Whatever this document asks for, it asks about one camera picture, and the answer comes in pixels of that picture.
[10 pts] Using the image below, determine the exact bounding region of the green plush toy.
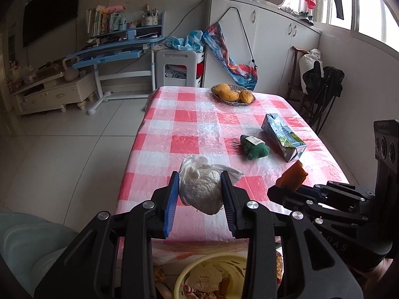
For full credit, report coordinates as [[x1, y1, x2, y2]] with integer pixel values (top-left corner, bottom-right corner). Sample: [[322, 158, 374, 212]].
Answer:
[[240, 135, 270, 161]]

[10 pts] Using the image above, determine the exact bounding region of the black folding chair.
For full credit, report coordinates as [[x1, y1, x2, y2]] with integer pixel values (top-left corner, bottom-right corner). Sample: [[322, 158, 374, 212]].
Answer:
[[301, 61, 345, 134]]

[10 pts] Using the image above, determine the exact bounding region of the white plastic stool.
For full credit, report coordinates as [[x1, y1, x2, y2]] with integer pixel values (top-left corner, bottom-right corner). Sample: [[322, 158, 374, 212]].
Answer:
[[155, 49, 204, 88]]

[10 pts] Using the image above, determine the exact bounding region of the black wall television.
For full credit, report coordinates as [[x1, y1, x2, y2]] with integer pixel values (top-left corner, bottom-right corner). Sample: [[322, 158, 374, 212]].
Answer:
[[22, 0, 83, 48]]

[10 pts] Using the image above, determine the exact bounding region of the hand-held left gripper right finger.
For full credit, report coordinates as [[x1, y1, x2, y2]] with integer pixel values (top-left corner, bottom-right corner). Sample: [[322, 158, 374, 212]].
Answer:
[[220, 171, 365, 299]]

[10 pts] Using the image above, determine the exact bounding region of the small orange peel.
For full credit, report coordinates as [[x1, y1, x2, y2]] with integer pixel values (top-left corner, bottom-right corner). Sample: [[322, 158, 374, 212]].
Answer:
[[276, 160, 309, 192]]

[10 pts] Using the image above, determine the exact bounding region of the pink kettlebell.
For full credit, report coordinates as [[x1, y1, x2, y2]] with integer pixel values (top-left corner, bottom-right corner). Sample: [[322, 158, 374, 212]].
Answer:
[[62, 58, 80, 82]]

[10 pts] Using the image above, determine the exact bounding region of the yellow plastic basin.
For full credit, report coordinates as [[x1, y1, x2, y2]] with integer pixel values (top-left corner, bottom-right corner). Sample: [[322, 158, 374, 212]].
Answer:
[[174, 253, 281, 299]]

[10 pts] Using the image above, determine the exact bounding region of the cream low cabinet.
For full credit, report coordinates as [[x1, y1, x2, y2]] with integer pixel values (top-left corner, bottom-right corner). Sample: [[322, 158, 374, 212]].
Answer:
[[9, 69, 96, 116]]

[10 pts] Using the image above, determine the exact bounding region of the white sack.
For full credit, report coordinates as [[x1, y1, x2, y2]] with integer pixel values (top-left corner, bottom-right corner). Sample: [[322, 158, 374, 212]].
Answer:
[[299, 49, 323, 78]]

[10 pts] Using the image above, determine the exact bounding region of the white paper ball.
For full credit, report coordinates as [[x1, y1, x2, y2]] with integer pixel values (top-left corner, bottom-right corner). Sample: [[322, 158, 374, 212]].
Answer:
[[178, 155, 244, 215]]

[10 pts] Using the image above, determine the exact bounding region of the blue study desk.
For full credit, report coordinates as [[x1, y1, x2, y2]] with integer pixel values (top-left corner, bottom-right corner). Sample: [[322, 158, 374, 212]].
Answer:
[[65, 11, 167, 116]]

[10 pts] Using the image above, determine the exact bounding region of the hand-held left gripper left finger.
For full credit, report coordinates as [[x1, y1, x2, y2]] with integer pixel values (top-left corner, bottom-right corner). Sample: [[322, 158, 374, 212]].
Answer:
[[34, 171, 181, 299]]

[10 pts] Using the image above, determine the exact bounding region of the black cord with clip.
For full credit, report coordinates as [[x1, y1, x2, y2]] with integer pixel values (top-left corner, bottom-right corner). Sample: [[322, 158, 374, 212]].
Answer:
[[218, 6, 259, 69]]

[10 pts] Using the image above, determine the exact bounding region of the row of books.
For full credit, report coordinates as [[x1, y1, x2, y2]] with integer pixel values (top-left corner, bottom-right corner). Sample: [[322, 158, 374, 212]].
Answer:
[[86, 5, 110, 38]]

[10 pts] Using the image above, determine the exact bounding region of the white wall cabinet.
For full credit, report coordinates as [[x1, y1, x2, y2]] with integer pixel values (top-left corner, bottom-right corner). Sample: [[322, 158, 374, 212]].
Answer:
[[204, 0, 321, 100]]

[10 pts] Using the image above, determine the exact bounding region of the green juice carton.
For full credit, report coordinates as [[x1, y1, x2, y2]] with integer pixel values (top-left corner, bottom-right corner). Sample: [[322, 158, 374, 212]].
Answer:
[[261, 113, 307, 163]]

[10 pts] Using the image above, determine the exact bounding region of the light blue crumpled cloth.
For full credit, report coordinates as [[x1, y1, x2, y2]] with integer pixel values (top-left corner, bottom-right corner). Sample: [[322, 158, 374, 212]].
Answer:
[[165, 30, 204, 52]]

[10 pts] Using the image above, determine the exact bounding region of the pink checked tablecloth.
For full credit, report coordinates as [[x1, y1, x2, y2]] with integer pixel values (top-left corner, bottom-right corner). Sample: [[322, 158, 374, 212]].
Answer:
[[114, 86, 351, 265]]

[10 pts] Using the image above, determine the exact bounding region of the white pen holder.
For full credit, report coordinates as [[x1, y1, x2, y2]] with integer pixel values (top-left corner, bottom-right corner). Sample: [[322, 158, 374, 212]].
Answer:
[[142, 3, 159, 27]]

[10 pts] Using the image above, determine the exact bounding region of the colourful printed bag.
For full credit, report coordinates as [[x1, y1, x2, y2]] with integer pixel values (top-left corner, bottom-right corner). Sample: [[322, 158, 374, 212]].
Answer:
[[202, 23, 259, 91]]

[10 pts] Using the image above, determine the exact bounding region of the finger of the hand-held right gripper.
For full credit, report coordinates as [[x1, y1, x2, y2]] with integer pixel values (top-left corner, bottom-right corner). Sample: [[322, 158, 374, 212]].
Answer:
[[267, 181, 376, 213], [304, 204, 371, 228]]

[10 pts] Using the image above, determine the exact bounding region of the wooden chair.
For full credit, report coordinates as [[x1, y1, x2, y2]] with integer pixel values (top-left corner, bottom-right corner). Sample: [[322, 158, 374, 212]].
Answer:
[[287, 46, 312, 109]]

